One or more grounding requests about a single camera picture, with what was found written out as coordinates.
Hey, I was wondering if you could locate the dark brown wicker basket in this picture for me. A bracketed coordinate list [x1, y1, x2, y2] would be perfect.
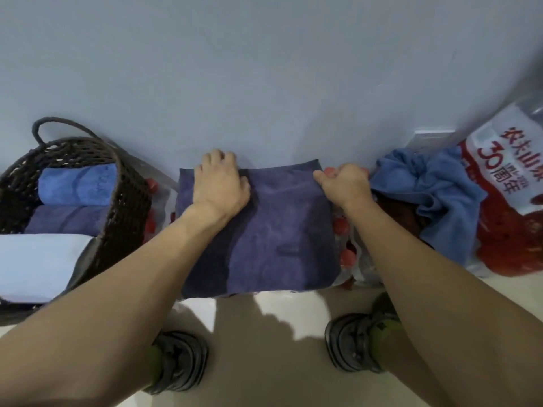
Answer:
[0, 117, 153, 326]

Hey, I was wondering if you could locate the person's right grey shoe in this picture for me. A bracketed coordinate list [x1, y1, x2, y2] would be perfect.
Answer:
[324, 292, 403, 375]

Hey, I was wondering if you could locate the person's right forearm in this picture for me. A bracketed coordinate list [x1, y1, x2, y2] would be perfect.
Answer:
[343, 198, 543, 407]

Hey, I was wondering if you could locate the person's left forearm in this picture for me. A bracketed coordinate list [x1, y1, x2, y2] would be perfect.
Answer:
[0, 205, 230, 407]

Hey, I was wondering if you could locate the white wall socket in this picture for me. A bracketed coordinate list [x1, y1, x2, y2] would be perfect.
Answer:
[405, 129, 458, 156]

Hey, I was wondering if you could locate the brown towel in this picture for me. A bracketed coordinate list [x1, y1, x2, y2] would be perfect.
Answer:
[375, 192, 426, 241]

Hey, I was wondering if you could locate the person's right hand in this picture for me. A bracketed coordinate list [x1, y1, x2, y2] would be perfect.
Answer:
[313, 163, 374, 213]

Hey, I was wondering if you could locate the cream towel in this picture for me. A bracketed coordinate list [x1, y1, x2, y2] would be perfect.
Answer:
[0, 233, 95, 305]

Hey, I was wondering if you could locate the dark blue towel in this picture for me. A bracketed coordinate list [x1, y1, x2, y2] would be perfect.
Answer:
[24, 204, 113, 236]

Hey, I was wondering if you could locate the person's left hand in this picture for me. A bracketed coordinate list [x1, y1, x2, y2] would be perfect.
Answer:
[193, 149, 252, 228]

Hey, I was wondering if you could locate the dark grey towel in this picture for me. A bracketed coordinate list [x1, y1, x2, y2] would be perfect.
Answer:
[175, 158, 343, 300]

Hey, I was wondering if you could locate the light blue towel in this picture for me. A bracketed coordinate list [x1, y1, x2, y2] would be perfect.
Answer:
[369, 147, 489, 269]
[38, 164, 118, 207]

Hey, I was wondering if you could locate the person's left grey shoe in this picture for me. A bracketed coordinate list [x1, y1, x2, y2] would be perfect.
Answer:
[143, 331, 210, 396]

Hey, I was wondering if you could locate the person's grey shoe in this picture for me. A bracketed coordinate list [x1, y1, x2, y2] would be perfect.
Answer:
[143, 331, 210, 396]
[324, 292, 403, 375]

